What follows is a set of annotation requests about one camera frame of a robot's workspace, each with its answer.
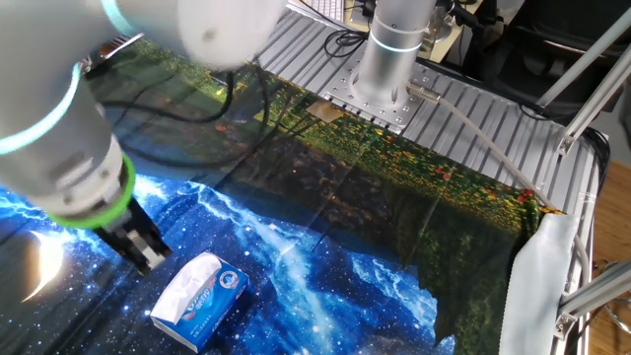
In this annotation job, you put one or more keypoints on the blue tissue pack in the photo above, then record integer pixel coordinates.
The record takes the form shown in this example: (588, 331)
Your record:
(217, 305)

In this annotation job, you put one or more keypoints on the aluminium frame strut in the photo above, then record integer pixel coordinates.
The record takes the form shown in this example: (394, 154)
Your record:
(601, 290)
(591, 114)
(584, 59)

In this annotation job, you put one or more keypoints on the black office chair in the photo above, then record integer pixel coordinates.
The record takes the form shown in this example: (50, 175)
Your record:
(532, 59)

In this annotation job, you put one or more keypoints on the white keyboard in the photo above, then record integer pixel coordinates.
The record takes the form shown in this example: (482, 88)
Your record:
(325, 7)

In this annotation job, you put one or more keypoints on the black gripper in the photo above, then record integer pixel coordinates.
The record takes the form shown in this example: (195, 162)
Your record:
(133, 217)

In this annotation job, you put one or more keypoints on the white napkin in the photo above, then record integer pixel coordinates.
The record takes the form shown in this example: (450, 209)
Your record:
(182, 291)

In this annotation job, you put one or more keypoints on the galaxy landscape printed tablecloth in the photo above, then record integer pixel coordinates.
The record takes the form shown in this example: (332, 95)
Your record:
(345, 222)

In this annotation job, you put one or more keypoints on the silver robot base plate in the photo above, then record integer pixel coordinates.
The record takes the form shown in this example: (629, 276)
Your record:
(345, 93)

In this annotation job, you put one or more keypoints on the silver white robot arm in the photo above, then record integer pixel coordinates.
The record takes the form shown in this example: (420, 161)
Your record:
(49, 123)

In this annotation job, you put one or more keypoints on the brown tape patch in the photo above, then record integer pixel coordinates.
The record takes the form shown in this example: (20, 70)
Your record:
(324, 111)

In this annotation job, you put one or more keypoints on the white fabric sheet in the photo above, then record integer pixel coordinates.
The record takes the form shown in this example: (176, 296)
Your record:
(537, 286)

